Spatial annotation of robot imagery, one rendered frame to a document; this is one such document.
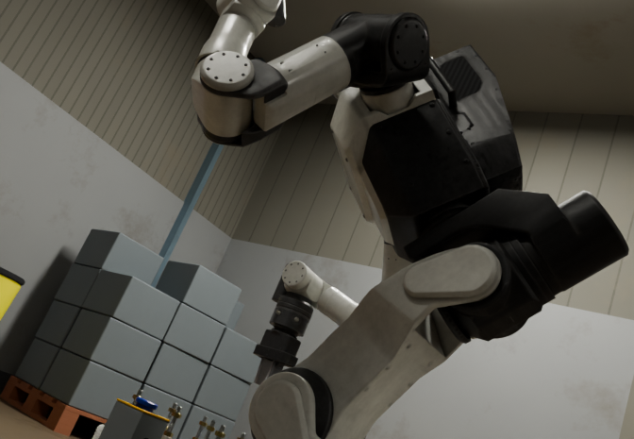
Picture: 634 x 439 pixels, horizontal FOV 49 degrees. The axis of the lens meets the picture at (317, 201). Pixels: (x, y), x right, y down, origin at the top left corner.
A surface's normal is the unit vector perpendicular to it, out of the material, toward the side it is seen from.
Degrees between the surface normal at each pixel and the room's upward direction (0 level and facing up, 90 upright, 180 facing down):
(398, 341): 113
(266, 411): 90
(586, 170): 90
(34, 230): 90
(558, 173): 90
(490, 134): 79
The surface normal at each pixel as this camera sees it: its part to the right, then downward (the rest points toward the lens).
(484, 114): -0.23, -0.61
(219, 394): 0.70, 0.04
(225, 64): 0.11, -0.60
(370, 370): -0.48, -0.48
